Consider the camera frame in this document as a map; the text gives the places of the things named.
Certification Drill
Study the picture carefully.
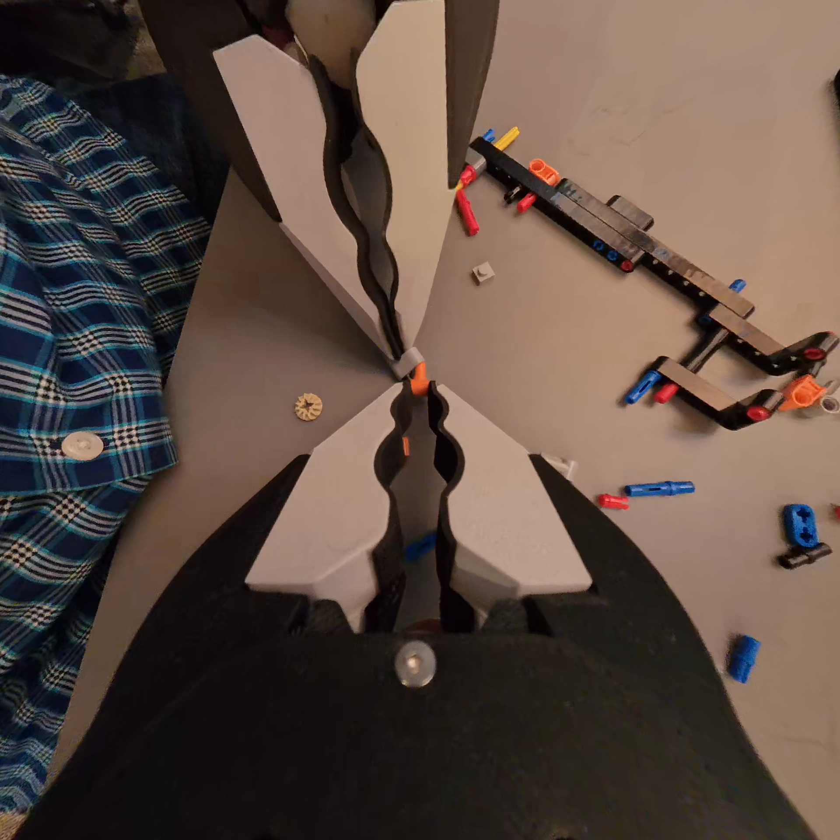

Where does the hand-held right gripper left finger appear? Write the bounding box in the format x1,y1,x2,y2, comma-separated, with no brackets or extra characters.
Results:
245,382,413,634

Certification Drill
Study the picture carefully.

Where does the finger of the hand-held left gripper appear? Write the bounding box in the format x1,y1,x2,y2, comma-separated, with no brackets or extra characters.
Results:
354,0,458,358
212,35,403,362

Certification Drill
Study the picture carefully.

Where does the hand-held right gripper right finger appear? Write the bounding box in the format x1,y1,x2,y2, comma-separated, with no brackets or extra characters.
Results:
428,382,593,634

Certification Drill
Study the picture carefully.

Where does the black lego frame assembly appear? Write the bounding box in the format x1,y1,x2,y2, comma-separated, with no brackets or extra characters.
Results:
462,134,840,432

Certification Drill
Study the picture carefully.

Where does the blue oval lego liftarm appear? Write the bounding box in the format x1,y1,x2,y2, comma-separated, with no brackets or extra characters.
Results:
783,504,817,546

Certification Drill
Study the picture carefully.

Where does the blue plaid shirt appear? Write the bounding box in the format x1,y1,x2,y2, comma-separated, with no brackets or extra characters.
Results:
0,72,232,815

